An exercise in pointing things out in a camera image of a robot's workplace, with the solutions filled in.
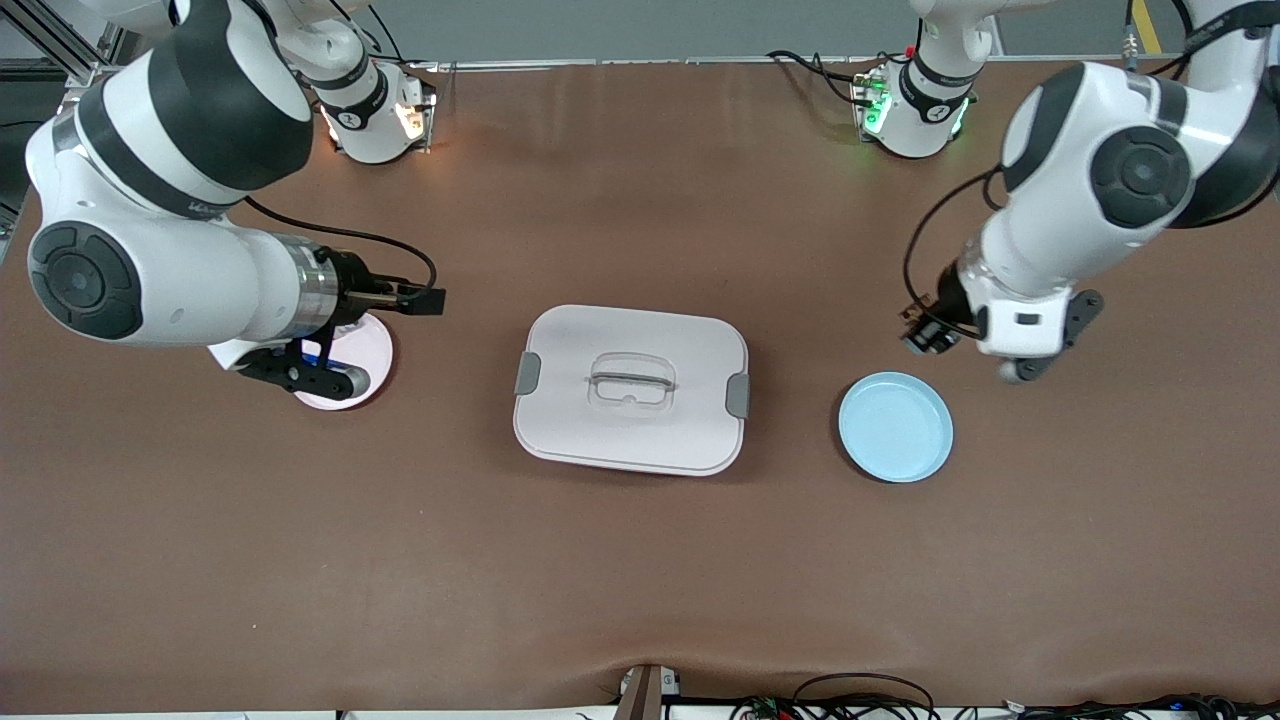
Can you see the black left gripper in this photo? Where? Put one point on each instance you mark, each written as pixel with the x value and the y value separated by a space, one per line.
pixel 948 293

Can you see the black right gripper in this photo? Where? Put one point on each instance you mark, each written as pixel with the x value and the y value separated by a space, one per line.
pixel 353 281

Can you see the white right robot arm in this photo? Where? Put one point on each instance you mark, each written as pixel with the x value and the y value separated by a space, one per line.
pixel 180 120

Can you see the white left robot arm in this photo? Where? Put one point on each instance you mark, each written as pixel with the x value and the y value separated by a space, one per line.
pixel 1100 200

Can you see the white lidded storage box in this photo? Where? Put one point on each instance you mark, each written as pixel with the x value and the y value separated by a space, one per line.
pixel 630 430

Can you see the pink round plate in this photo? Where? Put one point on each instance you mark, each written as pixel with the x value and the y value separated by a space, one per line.
pixel 368 350

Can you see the light blue round plate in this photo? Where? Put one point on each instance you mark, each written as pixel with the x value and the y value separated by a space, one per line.
pixel 895 428

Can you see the aluminium frame profile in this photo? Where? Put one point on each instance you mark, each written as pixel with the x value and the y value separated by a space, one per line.
pixel 85 55

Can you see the grey metal bracket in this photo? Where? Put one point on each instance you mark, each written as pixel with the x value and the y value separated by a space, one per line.
pixel 642 692

